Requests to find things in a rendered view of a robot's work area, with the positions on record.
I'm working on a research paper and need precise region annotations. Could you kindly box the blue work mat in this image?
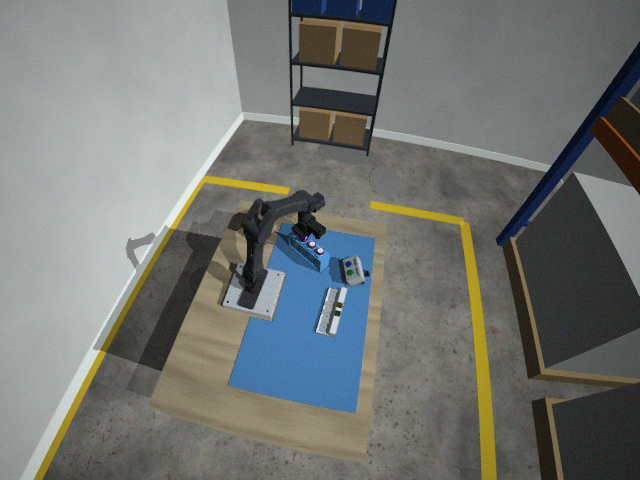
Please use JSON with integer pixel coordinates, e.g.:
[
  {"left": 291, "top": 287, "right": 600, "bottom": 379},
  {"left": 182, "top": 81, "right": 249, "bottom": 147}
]
[{"left": 228, "top": 223, "right": 375, "bottom": 413}]

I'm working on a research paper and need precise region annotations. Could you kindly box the white rectangular console with lamps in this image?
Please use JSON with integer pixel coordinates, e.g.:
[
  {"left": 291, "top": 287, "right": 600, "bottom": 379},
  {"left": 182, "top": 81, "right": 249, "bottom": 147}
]
[{"left": 316, "top": 287, "right": 347, "bottom": 338}]

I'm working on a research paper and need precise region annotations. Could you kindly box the grey key panel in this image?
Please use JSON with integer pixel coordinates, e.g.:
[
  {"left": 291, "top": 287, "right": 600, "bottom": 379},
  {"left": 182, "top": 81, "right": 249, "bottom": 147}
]
[{"left": 342, "top": 255, "right": 370, "bottom": 287}]

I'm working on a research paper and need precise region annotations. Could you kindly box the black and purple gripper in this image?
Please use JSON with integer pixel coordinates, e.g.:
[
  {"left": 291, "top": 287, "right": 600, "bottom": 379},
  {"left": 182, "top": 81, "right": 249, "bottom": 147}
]
[{"left": 292, "top": 219, "right": 312, "bottom": 242}]

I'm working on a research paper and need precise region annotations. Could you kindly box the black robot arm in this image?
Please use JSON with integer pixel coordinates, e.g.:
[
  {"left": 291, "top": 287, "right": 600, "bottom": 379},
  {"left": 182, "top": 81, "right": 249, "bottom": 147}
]
[{"left": 238, "top": 190, "right": 326, "bottom": 310}]

